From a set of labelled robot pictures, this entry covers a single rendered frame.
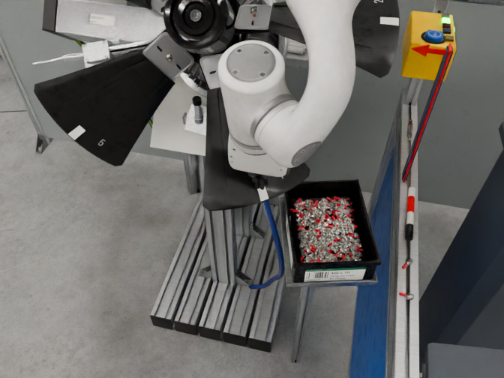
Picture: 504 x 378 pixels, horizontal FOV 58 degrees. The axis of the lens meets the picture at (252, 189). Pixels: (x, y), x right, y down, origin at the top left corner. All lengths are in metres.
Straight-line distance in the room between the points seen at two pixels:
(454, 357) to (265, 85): 0.35
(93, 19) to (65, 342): 1.19
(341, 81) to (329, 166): 1.52
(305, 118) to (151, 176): 1.78
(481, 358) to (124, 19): 0.93
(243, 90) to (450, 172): 1.58
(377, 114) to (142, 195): 1.12
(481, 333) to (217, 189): 0.85
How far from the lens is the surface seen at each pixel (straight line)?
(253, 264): 1.82
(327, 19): 0.55
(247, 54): 0.59
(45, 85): 0.98
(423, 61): 1.16
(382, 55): 0.85
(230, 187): 0.85
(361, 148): 1.98
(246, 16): 0.91
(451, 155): 2.01
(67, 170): 2.44
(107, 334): 1.85
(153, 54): 0.93
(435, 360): 0.44
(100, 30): 1.12
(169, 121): 1.16
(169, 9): 0.88
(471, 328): 1.38
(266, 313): 1.72
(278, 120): 0.57
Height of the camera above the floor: 1.61
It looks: 48 degrees down
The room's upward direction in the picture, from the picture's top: straight up
